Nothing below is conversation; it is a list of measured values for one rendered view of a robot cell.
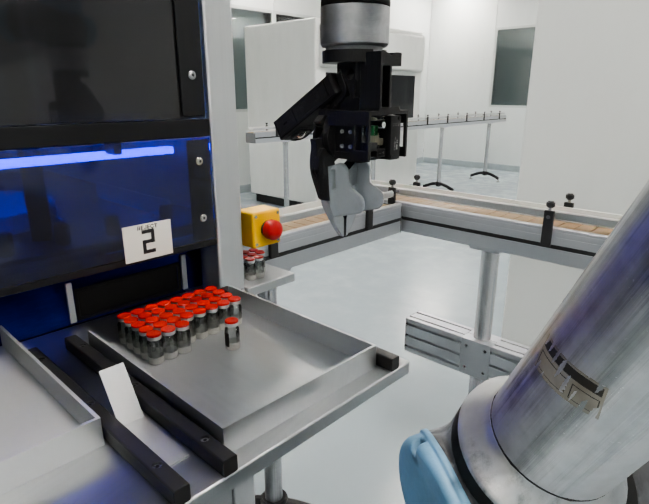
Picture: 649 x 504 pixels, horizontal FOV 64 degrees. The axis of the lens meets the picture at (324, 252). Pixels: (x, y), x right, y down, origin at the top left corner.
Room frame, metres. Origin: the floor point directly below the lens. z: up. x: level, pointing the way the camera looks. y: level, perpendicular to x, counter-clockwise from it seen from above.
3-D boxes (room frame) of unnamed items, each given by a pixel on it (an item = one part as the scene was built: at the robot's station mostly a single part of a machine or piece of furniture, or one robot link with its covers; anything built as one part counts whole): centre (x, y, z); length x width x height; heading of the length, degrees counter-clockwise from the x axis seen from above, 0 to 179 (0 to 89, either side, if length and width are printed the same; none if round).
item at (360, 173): (0.62, -0.05, 1.13); 0.06 x 0.03 x 0.09; 47
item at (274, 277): (1.05, 0.16, 0.87); 0.14 x 0.13 x 0.02; 47
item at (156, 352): (0.66, 0.24, 0.91); 0.02 x 0.02 x 0.05
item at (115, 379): (0.50, 0.21, 0.91); 0.14 x 0.03 x 0.06; 46
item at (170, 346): (0.68, 0.23, 0.91); 0.02 x 0.02 x 0.05
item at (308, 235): (1.32, 0.04, 0.92); 0.69 x 0.16 x 0.16; 137
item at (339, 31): (0.61, -0.04, 1.32); 0.08 x 0.08 x 0.05
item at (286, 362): (0.67, 0.14, 0.90); 0.34 x 0.26 x 0.04; 46
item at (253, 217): (1.01, 0.14, 1.00); 0.08 x 0.07 x 0.07; 47
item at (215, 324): (0.73, 0.20, 0.91); 0.18 x 0.02 x 0.05; 136
